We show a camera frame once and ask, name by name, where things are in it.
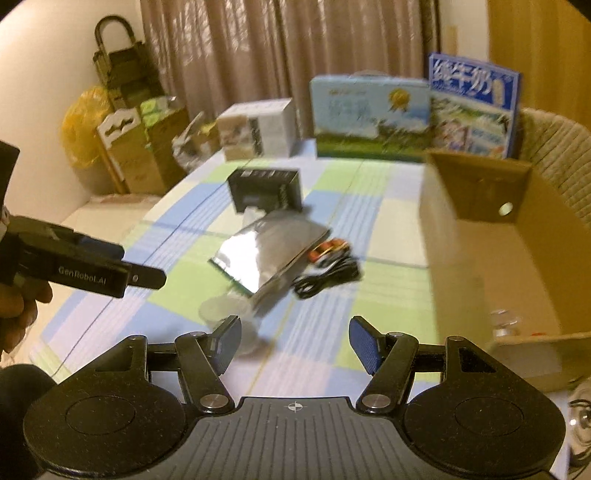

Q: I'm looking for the carton with white handle flap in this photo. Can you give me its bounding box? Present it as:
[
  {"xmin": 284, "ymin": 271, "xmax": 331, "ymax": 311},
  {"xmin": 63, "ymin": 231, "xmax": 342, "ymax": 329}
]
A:
[{"xmin": 96, "ymin": 107, "xmax": 160, "ymax": 195}]

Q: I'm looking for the crumpled white plastic wrap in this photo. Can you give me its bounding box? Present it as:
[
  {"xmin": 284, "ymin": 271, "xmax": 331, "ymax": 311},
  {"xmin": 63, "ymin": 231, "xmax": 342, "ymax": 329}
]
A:
[{"xmin": 172, "ymin": 111, "xmax": 221, "ymax": 172}]

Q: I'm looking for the blue milk carton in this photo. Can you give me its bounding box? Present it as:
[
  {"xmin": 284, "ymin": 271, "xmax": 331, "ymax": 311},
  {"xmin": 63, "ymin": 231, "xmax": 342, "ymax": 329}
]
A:
[{"xmin": 427, "ymin": 52, "xmax": 523, "ymax": 160}]

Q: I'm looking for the plaid tablecloth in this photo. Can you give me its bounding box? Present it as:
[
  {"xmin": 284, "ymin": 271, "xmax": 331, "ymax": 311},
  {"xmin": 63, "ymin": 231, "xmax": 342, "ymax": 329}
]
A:
[{"xmin": 28, "ymin": 137, "xmax": 462, "ymax": 407}]

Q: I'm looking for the brown cardboard box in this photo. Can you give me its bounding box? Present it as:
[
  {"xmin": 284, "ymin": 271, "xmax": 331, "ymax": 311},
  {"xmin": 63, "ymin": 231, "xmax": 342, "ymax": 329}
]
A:
[{"xmin": 418, "ymin": 150, "xmax": 591, "ymax": 394}]

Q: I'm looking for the silver foil bag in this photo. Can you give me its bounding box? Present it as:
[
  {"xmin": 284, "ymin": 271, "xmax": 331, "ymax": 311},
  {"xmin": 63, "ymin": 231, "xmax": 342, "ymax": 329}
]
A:
[{"xmin": 208, "ymin": 210, "xmax": 332, "ymax": 315}]

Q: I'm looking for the person's left hand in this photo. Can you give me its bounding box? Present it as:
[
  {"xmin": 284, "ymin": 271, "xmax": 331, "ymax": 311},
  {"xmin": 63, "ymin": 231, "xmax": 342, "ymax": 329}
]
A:
[{"xmin": 0, "ymin": 278, "xmax": 54, "ymax": 355}]

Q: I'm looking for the yellow plastic bag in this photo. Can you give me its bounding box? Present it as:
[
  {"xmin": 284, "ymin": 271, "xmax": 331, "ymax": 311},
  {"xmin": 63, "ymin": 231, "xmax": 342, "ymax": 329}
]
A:
[{"xmin": 62, "ymin": 86, "xmax": 114, "ymax": 169}]

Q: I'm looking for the white product box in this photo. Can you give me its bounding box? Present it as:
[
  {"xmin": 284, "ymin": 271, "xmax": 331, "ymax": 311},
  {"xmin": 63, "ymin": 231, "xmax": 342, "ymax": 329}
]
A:
[{"xmin": 216, "ymin": 98, "xmax": 297, "ymax": 162}]

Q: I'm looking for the clear glass object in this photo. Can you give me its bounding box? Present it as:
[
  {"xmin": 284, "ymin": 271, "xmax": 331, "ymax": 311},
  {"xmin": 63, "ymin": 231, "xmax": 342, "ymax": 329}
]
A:
[{"xmin": 567, "ymin": 394, "xmax": 591, "ymax": 463}]

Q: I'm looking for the black folding cart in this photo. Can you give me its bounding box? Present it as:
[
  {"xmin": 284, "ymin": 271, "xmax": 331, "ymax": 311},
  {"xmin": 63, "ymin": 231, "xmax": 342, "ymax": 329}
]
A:
[{"xmin": 93, "ymin": 16, "xmax": 163, "ymax": 117}]

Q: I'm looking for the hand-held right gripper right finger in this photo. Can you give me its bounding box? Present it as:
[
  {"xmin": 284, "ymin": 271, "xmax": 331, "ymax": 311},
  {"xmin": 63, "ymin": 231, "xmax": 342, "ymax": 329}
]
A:
[{"xmin": 349, "ymin": 316, "xmax": 504, "ymax": 415}]

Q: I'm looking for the milk carton with cow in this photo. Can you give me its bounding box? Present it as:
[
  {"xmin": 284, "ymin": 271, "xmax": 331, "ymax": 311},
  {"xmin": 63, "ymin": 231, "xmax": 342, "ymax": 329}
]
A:
[{"xmin": 309, "ymin": 74, "xmax": 433, "ymax": 162}]

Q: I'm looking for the beige quilted chair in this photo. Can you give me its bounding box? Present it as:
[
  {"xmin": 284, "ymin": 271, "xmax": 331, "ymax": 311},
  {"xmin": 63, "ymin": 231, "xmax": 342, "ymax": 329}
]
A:
[{"xmin": 519, "ymin": 107, "xmax": 591, "ymax": 210}]

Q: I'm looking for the black cable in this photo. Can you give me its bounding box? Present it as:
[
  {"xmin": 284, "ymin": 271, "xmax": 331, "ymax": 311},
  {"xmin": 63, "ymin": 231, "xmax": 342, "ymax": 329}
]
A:
[{"xmin": 293, "ymin": 256, "xmax": 363, "ymax": 300}]

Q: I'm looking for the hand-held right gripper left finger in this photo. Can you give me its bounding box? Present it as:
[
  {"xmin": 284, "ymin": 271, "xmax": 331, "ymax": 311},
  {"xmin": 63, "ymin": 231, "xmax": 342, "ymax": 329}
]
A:
[{"xmin": 85, "ymin": 315, "xmax": 243, "ymax": 415}]

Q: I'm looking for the clear glass jar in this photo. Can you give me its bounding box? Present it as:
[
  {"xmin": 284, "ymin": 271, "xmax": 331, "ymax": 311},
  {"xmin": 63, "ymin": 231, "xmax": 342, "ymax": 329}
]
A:
[{"xmin": 488, "ymin": 308, "xmax": 523, "ymax": 341}]

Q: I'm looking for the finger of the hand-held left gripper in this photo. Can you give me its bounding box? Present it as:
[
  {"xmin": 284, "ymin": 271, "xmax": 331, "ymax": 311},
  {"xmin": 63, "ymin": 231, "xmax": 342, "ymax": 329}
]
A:
[{"xmin": 122, "ymin": 261, "xmax": 167, "ymax": 292}]

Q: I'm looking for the clear plastic container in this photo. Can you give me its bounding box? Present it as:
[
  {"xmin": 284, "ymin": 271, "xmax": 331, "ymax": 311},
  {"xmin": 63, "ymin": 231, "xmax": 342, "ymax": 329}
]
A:
[{"xmin": 198, "ymin": 295, "xmax": 267, "ymax": 357}]

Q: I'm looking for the black product box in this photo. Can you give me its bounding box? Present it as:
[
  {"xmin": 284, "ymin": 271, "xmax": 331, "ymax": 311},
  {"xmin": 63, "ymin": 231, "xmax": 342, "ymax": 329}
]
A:
[{"xmin": 228, "ymin": 168, "xmax": 304, "ymax": 214}]

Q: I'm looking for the red toy car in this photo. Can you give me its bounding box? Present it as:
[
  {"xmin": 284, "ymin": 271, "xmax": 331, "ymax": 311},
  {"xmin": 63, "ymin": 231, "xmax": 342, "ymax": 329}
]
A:
[{"xmin": 308, "ymin": 238, "xmax": 350, "ymax": 267}]

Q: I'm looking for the brown curtain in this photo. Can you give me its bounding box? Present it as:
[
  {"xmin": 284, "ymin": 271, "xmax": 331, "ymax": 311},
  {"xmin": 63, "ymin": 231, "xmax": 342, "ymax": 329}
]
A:
[{"xmin": 139, "ymin": 0, "xmax": 440, "ymax": 139}]

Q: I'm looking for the brown box with green top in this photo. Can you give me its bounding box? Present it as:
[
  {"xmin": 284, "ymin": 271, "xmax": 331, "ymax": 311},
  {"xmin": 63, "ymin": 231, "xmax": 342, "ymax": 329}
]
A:
[{"xmin": 139, "ymin": 96, "xmax": 190, "ymax": 195}]

